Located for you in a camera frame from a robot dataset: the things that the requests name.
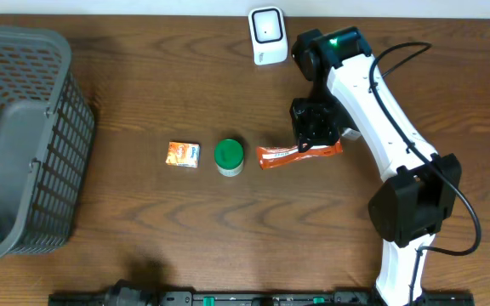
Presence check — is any orange Top chocolate bar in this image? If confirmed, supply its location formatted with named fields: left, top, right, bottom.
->
left=256, top=141, right=343, bottom=170

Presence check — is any green lid jar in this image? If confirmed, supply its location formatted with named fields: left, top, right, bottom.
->
left=214, top=139, right=244, bottom=177

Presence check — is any orange small box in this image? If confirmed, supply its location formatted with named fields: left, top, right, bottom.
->
left=165, top=142, right=200, bottom=168

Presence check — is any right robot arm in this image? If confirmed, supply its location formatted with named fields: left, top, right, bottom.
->
left=290, top=27, right=462, bottom=305

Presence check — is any white barcode scanner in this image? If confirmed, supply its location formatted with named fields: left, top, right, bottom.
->
left=248, top=6, right=288, bottom=65

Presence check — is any grey plastic basket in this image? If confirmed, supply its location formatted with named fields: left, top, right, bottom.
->
left=0, top=25, right=95, bottom=258

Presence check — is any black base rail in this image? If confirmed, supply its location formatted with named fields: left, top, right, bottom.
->
left=48, top=278, right=476, bottom=306

